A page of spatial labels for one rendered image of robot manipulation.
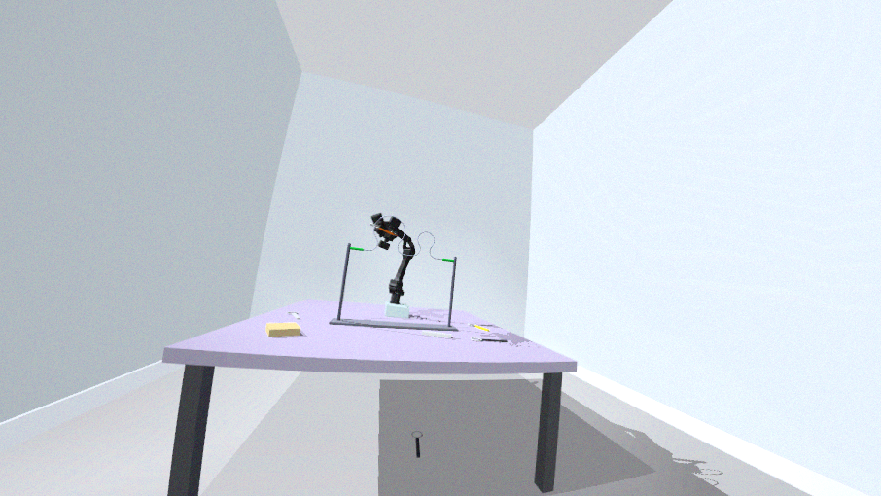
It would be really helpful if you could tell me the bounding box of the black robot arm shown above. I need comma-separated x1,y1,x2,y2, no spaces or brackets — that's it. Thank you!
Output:
371,213,415,305

